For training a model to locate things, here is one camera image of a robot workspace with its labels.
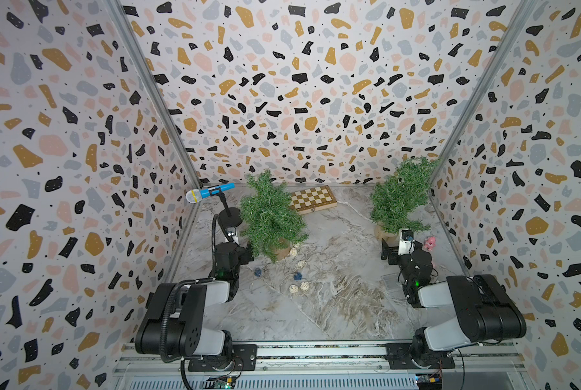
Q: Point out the right green christmas tree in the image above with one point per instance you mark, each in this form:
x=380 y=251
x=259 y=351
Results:
x=401 y=194

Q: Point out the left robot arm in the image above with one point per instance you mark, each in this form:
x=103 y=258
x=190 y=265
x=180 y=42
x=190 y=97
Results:
x=173 y=327

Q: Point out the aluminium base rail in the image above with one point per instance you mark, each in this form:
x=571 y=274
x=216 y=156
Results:
x=329 y=365

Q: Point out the left green christmas tree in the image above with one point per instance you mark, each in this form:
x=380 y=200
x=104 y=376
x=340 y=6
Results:
x=273 y=226

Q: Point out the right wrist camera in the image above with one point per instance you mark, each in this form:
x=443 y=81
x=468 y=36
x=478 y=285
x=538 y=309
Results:
x=406 y=242

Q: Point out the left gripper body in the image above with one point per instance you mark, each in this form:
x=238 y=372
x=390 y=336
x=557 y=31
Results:
x=241 y=257

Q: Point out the blue toy microphone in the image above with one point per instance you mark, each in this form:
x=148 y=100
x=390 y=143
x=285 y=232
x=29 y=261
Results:
x=197 y=195

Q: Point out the green christmas tree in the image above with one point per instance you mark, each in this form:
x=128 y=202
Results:
x=401 y=194
x=273 y=226

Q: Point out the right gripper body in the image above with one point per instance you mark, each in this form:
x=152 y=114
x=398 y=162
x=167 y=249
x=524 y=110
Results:
x=404 y=265

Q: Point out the wooden chessboard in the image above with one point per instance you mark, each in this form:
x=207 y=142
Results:
x=311 y=200

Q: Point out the pink pig toy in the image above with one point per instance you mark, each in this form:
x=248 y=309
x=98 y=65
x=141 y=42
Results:
x=430 y=244

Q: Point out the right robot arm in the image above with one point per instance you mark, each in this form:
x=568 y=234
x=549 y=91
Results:
x=483 y=310

